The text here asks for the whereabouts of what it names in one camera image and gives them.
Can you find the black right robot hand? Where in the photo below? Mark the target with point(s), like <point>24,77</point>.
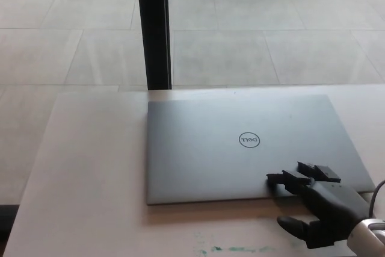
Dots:
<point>331,206</point>

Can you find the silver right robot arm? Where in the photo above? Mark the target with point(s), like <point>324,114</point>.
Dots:
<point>365,237</point>

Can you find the black vertical post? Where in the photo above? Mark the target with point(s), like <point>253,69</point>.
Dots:
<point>155,28</point>

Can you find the grey Dell laptop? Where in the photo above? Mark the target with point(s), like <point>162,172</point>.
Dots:
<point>210,166</point>

